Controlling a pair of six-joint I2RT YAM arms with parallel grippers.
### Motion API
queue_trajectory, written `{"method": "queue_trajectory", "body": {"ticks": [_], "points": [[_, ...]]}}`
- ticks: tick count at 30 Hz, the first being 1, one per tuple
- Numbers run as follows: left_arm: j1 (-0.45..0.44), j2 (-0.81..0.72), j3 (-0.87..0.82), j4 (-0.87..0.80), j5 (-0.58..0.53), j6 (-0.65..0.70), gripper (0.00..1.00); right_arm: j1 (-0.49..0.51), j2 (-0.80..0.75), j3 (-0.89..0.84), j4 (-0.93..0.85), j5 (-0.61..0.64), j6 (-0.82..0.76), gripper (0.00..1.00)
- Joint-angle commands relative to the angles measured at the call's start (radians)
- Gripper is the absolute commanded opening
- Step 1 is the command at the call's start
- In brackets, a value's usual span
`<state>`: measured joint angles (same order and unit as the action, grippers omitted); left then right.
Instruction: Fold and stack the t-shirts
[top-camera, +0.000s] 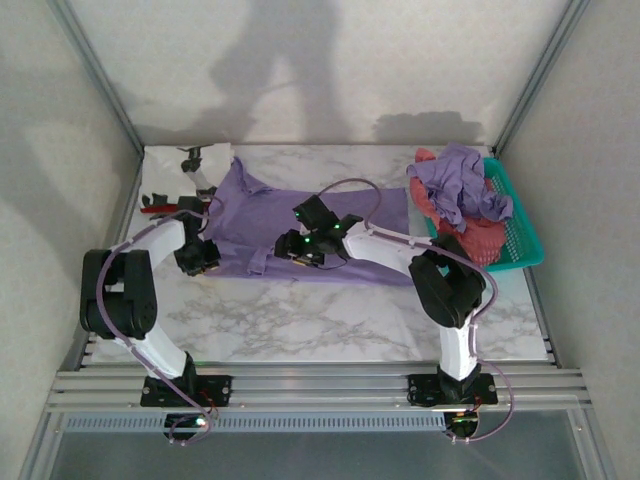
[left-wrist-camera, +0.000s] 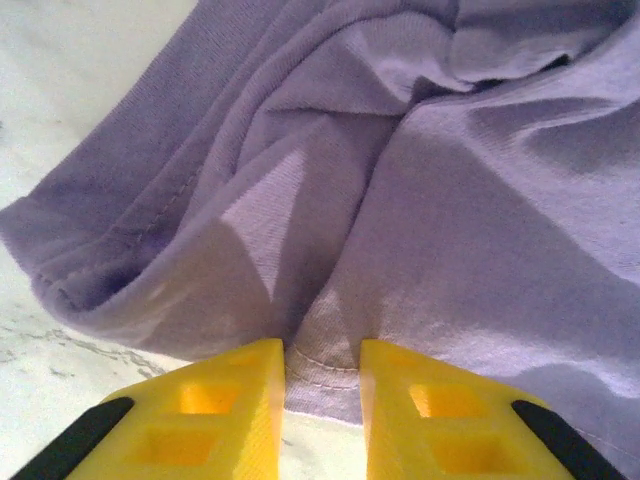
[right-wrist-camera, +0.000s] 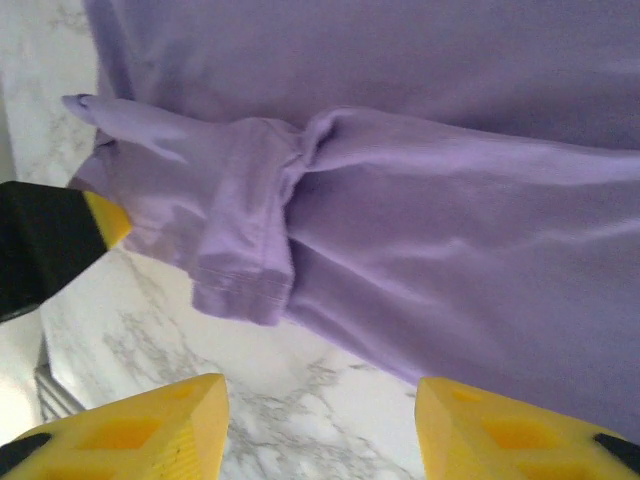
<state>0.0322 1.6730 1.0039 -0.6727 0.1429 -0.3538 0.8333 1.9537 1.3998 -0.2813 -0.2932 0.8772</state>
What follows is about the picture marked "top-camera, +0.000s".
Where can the plain purple t-shirt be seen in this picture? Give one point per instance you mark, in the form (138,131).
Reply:
(350,210)

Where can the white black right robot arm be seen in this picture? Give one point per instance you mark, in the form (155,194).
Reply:
(380,247)

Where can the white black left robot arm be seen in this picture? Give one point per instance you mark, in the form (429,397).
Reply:
(160,240)

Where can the folded red t-shirt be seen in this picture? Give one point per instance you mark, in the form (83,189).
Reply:
(155,210)

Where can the folded white black-print t-shirt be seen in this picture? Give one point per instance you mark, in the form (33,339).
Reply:
(165,170)

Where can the black base electronics board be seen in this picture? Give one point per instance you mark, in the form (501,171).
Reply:
(462,425)
(175,422)

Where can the crumpled pink-red t-shirt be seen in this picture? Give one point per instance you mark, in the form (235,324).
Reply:
(475,240)

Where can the teal plastic basket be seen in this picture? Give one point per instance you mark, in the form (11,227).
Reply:
(520,235)

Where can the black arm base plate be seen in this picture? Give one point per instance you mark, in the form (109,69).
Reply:
(425,387)
(220,387)

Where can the aluminium front frame rail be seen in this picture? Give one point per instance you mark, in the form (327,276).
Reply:
(320,385)

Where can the aluminium frame post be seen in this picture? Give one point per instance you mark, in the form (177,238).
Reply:
(93,65)
(545,65)

